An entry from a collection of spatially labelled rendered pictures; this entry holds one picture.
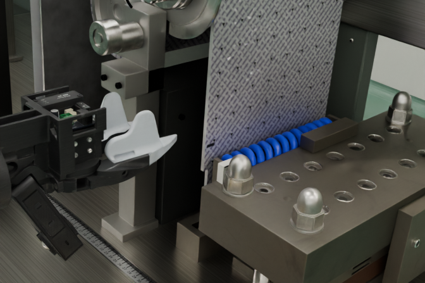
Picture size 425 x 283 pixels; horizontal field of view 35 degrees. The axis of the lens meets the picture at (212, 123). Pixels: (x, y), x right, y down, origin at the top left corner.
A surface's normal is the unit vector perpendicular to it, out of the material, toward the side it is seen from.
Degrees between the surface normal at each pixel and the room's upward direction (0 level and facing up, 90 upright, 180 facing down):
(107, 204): 0
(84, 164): 1
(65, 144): 89
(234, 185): 90
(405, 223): 90
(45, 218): 87
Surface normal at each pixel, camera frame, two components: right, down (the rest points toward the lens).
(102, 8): -0.73, 0.25
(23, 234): 0.07, -0.90
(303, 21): 0.67, 0.36
